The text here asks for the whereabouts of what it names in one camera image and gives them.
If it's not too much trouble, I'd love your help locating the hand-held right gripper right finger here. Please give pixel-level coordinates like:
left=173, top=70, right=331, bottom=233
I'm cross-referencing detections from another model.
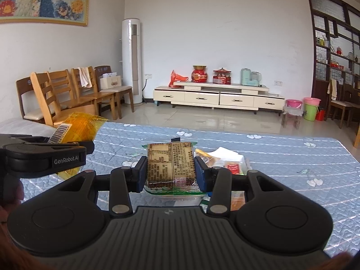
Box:
left=194, top=155, right=285, bottom=215

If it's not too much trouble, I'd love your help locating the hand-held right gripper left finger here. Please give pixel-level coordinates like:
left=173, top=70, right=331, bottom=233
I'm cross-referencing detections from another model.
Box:
left=58, top=155, right=149, bottom=216

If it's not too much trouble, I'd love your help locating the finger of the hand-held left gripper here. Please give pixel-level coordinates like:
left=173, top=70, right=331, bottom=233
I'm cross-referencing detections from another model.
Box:
left=3, top=141, right=95, bottom=156
left=0, top=134, right=54, bottom=144

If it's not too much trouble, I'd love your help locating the yellow-edged pancake cookie bag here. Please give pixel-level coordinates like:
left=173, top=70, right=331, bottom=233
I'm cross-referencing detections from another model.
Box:
left=195, top=148, right=217, bottom=166

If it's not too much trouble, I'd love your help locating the yellow transparent snack packet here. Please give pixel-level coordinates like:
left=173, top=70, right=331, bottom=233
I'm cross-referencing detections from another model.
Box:
left=48, top=112, right=109, bottom=180

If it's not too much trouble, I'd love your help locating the green-edged brown cake packet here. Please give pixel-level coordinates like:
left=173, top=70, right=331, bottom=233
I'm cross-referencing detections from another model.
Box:
left=141, top=136, right=207, bottom=200

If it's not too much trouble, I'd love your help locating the rice cracker packet red label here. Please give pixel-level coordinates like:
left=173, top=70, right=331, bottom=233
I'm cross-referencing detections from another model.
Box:
left=222, top=159, right=249, bottom=176

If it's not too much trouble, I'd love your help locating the person's right forearm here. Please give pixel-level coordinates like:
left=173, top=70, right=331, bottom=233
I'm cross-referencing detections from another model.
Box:
left=318, top=252, right=353, bottom=270

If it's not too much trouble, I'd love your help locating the person's left hand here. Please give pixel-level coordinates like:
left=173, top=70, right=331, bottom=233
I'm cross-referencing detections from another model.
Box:
left=0, top=179, right=26, bottom=223

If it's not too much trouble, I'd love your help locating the orange and white packet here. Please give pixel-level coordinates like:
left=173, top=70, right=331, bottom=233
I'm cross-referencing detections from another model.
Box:
left=231, top=191, right=246, bottom=211

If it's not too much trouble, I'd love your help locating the light wooden chair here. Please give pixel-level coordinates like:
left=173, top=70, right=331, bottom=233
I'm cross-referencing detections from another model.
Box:
left=30, top=72, right=96, bottom=127

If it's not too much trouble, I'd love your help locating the dark brown chair white cushion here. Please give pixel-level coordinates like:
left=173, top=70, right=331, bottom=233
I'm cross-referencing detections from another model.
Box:
left=15, top=76, right=47, bottom=124

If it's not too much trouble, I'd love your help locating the wooden chair with towel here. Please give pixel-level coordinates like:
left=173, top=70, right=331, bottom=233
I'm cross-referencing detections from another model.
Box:
left=70, top=66, right=117, bottom=120

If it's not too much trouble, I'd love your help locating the white towel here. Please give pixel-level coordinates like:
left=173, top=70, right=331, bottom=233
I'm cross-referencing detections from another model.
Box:
left=78, top=67, right=93, bottom=88

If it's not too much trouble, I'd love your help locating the white gift bag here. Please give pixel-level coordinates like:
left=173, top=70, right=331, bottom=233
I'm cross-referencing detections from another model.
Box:
left=100, top=72, right=122, bottom=90

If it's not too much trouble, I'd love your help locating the cream television cabinet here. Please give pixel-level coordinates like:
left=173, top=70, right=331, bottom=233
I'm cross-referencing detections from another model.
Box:
left=153, top=81, right=285, bottom=115

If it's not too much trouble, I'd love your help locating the dark chair with gift bag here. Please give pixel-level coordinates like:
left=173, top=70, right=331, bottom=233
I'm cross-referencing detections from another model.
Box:
left=94, top=65, right=135, bottom=119

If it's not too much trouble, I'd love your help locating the blue quilted blanket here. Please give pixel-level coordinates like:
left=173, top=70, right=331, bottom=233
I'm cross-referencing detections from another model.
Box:
left=20, top=121, right=360, bottom=259

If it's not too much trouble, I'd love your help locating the orange plastic bag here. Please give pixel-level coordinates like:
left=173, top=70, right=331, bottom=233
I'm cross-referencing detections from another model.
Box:
left=168, top=70, right=189, bottom=88

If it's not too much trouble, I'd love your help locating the red gift box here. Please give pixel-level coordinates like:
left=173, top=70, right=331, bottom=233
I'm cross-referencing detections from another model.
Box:
left=213, top=67, right=232, bottom=85

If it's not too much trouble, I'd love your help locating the red and gold jar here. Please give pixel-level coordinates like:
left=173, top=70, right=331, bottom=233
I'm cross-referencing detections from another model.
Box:
left=191, top=65, right=209, bottom=83

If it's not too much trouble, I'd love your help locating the white standing air conditioner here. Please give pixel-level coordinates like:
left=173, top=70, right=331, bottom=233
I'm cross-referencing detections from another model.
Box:
left=122, top=18, right=143, bottom=105

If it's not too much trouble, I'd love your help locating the mint green kitchen appliance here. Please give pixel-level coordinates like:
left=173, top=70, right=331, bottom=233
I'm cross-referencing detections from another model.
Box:
left=240, top=68, right=252, bottom=86

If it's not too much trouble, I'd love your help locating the glass blender jug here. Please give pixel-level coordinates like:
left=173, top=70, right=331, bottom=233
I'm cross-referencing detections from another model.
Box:
left=250, top=71, right=263, bottom=87

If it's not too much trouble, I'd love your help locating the small wooden stool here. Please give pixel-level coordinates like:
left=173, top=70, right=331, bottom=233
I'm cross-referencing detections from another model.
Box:
left=281, top=105, right=304, bottom=130

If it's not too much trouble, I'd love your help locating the green plastic bucket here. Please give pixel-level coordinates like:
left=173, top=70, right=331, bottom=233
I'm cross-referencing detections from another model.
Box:
left=304, top=103, right=320, bottom=122

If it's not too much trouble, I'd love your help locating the framed peacock painting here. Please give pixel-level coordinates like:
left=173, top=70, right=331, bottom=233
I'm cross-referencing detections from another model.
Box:
left=0, top=0, right=91, bottom=27

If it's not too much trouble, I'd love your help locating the dark wooden display shelf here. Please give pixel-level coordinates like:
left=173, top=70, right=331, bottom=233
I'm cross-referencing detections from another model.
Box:
left=305, top=0, right=360, bottom=119

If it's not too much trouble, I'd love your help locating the dark wooden dining chair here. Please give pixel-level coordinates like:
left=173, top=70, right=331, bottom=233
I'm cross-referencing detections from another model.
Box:
left=328, top=79, right=356, bottom=128

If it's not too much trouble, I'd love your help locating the wooden dining table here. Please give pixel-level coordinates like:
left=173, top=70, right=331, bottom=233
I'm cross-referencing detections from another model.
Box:
left=353, top=90, right=360, bottom=149

